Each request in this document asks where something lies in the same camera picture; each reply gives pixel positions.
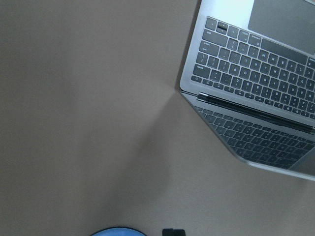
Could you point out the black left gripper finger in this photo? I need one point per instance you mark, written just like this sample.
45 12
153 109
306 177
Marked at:
173 232

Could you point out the silver laptop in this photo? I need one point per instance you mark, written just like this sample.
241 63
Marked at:
250 74

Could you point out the blue desk lamp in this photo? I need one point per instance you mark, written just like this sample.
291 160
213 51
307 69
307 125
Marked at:
118 231

